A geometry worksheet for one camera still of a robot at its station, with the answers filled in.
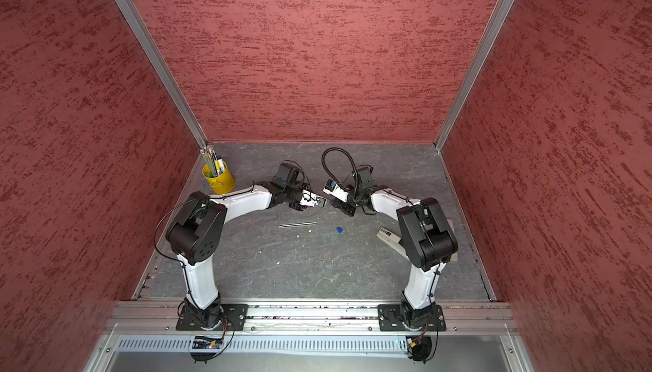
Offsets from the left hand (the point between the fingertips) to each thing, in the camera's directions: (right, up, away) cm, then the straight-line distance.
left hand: (312, 194), depth 96 cm
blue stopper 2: (+11, -13, -4) cm, 17 cm away
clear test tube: (-7, -11, -2) cm, 13 cm away
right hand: (+9, -4, -1) cm, 10 cm away
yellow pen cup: (-36, +4, +2) cm, 36 cm away
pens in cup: (-39, +11, +1) cm, 40 cm away
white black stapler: (+29, -15, -9) cm, 34 cm away
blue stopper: (+7, -2, -4) cm, 9 cm away
